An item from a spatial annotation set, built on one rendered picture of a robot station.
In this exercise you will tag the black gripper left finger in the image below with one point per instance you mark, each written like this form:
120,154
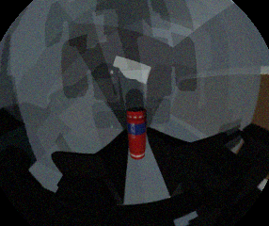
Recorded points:
109,164

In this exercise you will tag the red cylinder with blue band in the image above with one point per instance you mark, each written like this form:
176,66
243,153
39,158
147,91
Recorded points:
136,123

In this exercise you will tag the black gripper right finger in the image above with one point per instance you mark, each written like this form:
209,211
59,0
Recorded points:
176,158

